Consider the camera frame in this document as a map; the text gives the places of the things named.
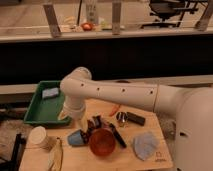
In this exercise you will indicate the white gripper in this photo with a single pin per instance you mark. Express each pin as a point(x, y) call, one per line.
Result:
point(80, 121)

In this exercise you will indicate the dark red grape bunch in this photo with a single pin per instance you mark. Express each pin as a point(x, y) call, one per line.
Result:
point(90, 126)

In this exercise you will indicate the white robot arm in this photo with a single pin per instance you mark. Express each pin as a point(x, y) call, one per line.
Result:
point(192, 108)

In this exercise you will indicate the blue plastic cup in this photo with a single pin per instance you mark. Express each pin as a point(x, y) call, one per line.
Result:
point(77, 138)

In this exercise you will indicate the silver metal cup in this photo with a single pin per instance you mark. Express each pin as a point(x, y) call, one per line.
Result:
point(121, 118)

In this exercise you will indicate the white paper cup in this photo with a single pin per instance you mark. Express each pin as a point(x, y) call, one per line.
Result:
point(38, 136)

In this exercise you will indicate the black small box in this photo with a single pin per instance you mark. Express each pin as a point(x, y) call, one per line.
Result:
point(97, 121)

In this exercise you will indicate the orange plastic bowl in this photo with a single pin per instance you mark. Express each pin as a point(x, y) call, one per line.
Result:
point(102, 142)

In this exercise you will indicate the orange carrot piece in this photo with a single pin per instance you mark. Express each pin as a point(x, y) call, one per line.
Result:
point(114, 109)

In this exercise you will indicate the green plastic tray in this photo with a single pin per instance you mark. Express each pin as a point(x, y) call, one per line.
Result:
point(46, 111)

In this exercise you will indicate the yellow banana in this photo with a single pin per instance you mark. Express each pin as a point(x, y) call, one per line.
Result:
point(55, 157)

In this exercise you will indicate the black rectangular block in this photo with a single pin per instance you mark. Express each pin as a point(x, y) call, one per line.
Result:
point(136, 118)

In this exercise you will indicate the blue crumpled cloth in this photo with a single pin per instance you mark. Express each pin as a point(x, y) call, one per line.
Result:
point(145, 145)

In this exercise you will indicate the red round object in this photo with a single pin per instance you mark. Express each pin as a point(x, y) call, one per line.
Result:
point(87, 26)

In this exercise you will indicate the black office chair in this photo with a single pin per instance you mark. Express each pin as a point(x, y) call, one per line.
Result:
point(165, 9)

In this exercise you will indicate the black handled utensil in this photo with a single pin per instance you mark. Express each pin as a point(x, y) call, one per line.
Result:
point(117, 135)

